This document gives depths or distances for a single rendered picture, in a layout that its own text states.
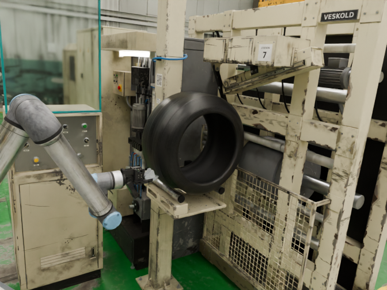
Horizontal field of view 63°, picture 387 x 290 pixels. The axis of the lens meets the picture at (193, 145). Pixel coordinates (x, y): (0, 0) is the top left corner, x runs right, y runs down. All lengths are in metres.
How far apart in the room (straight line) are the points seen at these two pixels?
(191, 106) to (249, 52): 0.42
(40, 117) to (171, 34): 1.00
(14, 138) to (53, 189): 0.91
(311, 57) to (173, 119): 0.72
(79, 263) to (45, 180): 0.69
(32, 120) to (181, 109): 0.70
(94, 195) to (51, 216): 0.91
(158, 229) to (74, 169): 1.05
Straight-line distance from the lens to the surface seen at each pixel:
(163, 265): 2.44
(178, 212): 1.79
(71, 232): 2.41
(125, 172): 1.63
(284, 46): 1.66
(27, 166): 2.22
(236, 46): 1.83
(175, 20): 1.99
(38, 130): 1.26
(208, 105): 1.66
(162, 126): 1.61
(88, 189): 1.41
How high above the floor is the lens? 1.63
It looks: 15 degrees down
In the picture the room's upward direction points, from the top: 4 degrees clockwise
